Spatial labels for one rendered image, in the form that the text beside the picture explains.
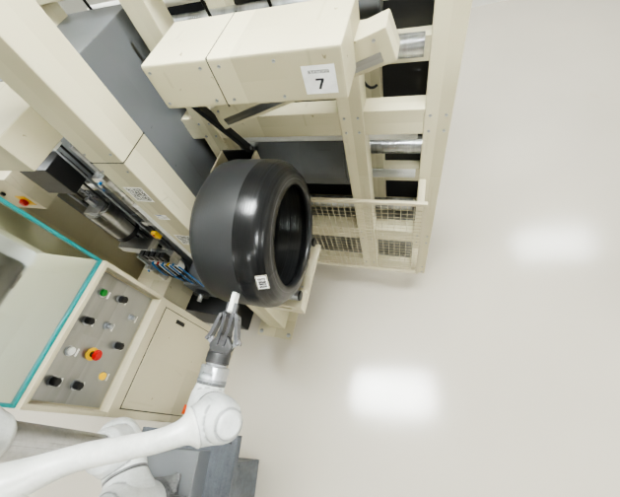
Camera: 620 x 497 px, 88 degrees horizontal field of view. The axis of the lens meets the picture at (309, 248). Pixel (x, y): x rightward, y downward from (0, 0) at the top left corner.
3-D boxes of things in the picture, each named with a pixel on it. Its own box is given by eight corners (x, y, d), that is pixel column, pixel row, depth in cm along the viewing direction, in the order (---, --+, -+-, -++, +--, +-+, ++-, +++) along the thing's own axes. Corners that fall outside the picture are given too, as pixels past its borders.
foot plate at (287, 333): (257, 333, 234) (256, 333, 233) (267, 300, 247) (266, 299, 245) (291, 340, 226) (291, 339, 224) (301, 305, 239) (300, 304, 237)
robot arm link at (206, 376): (190, 380, 98) (196, 360, 100) (206, 381, 106) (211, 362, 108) (216, 387, 95) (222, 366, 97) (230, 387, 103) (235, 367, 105)
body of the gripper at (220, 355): (222, 367, 98) (230, 335, 101) (198, 361, 101) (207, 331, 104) (233, 368, 105) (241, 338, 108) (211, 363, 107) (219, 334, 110)
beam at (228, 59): (168, 110, 107) (137, 66, 94) (197, 65, 118) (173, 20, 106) (348, 101, 88) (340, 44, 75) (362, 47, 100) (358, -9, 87)
